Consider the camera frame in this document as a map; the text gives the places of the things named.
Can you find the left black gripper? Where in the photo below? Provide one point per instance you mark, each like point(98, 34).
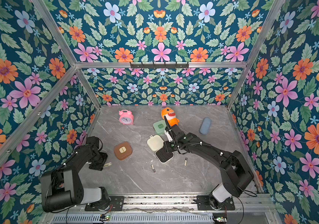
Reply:
point(100, 165)

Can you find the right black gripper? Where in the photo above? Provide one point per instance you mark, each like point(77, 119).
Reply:
point(172, 134)

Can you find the gold nail file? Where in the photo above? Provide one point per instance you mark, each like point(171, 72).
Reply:
point(107, 164)

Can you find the cream clipper case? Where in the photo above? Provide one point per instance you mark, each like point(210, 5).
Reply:
point(157, 145)

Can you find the green clipper case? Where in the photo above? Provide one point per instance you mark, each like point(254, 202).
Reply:
point(159, 127)

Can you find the brown clipper case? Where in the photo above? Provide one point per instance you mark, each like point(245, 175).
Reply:
point(123, 150)

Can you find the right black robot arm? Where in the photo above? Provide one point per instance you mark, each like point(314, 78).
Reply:
point(235, 172)

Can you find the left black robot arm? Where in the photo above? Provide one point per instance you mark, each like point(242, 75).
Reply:
point(62, 188)

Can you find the silver small nail clipper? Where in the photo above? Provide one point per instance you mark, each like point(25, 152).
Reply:
point(185, 162)

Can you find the blue closed case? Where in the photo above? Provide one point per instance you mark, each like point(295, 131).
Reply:
point(205, 126)

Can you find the orange shark plush toy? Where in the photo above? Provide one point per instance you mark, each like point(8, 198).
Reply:
point(170, 115)

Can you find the pink alarm clock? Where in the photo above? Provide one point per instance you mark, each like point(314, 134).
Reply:
point(126, 117)

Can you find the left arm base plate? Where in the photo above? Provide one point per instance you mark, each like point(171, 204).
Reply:
point(114, 203)

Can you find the white vented cable duct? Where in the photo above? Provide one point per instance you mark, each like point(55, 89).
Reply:
point(134, 218)

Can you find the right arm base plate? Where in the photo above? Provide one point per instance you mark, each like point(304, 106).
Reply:
point(206, 203)

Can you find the black wall hook rail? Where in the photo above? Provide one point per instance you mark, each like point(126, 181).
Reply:
point(165, 65)

